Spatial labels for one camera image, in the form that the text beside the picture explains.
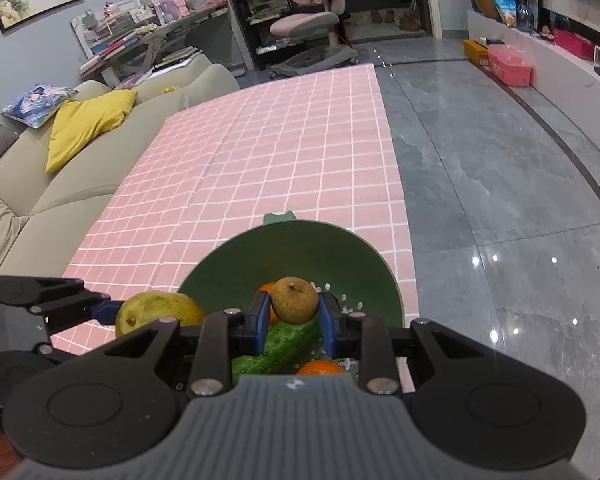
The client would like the beige sofa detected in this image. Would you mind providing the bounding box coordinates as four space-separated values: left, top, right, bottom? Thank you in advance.
0 54 239 276

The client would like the brown longan fruit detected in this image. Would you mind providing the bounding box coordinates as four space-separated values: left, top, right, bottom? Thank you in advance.
271 276 318 325

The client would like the blue snack bag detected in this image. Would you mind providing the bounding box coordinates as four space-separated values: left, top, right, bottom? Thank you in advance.
492 0 517 27

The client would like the yellow green pear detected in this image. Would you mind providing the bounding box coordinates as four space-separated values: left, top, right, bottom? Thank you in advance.
114 290 204 338

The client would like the yellow cushion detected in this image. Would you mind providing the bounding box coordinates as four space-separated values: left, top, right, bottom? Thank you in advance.
45 89 137 174

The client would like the pink desk chair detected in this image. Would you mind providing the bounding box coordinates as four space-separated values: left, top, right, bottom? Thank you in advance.
270 0 360 79

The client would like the green colander bowl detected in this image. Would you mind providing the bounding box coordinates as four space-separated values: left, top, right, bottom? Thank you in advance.
177 210 406 378

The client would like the magenta storage box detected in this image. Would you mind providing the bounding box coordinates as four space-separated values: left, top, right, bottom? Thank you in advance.
553 28 595 61

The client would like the blue patterned cushion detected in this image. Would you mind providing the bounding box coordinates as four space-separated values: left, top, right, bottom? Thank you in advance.
1 82 78 129

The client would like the green cucumber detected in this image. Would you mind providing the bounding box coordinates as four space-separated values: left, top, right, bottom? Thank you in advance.
232 316 322 384

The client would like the small orange mandarin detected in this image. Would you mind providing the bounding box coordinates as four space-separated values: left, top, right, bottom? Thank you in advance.
297 360 344 376

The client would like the cluttered study desk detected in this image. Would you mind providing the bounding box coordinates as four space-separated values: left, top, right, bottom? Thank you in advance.
71 0 228 86

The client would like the orange box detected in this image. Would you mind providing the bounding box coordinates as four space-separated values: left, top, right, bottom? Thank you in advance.
463 39 489 67

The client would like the pink checkered tablecloth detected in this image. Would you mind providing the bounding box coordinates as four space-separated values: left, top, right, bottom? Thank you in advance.
50 62 421 395

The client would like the pink storage box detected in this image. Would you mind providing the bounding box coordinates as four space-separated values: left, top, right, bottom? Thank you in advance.
488 44 533 87

